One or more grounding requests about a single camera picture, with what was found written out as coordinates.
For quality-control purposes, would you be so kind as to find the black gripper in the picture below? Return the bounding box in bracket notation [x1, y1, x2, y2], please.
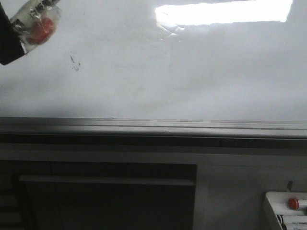
[0, 5, 25, 66]

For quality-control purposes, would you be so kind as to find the white marker with red tape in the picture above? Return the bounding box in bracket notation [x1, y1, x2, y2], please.
[10, 0, 61, 54]

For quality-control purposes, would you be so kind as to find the grey whiteboard marker tray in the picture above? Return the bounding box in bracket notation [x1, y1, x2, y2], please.
[0, 117, 307, 149]

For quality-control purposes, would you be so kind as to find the white whiteboard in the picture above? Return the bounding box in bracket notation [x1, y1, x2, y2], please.
[0, 0, 307, 122]

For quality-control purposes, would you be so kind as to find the dark cabinet panel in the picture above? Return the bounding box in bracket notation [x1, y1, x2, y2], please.
[0, 161, 197, 230]

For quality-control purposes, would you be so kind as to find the black-striped marker in box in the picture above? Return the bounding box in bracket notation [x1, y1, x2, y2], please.
[277, 215, 307, 230]

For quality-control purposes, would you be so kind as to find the white storage box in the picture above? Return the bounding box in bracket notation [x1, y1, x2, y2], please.
[263, 192, 307, 230]

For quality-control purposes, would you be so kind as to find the red-capped white marker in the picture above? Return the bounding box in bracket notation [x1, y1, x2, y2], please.
[288, 198, 307, 210]

